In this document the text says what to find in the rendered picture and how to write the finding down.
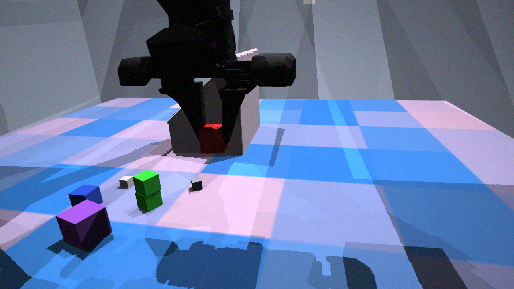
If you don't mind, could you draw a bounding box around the green block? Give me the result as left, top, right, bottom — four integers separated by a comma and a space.
133, 170, 161, 197
135, 190, 163, 212

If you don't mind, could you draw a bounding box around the purple block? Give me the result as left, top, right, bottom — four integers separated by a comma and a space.
56, 199, 113, 251

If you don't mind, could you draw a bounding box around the red block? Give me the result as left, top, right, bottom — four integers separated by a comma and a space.
199, 124, 229, 153

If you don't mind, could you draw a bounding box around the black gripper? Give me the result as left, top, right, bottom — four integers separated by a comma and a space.
118, 0, 296, 145

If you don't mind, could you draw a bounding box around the blue block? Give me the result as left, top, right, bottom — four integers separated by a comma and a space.
68, 185, 103, 207

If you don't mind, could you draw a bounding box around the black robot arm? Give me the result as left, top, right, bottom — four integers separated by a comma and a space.
146, 7, 236, 79

